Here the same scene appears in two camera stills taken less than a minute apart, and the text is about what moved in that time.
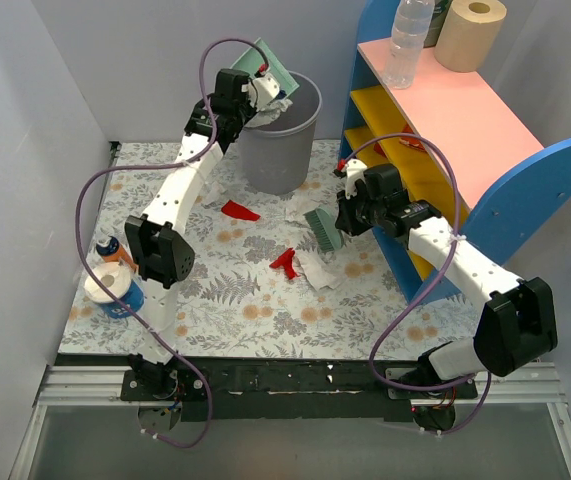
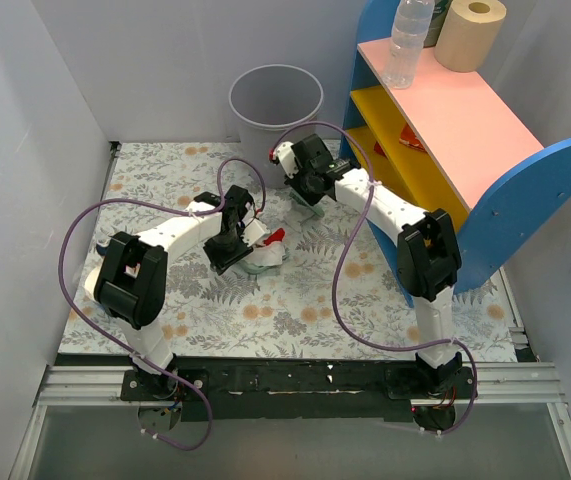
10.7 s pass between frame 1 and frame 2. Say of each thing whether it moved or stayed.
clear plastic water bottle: stayed
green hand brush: moved
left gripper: moved
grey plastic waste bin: stayed
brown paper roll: stayed
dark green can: stayed
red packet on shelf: stayed
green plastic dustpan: moved
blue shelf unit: stayed
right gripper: moved
